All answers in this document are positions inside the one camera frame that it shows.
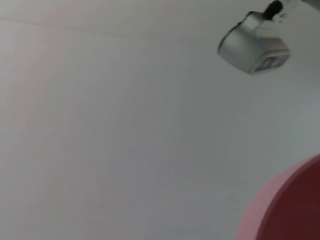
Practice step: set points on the pink bowl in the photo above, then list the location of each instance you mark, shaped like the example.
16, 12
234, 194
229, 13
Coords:
295, 205

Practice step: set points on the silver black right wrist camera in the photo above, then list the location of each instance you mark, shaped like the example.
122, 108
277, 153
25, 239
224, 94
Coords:
250, 50

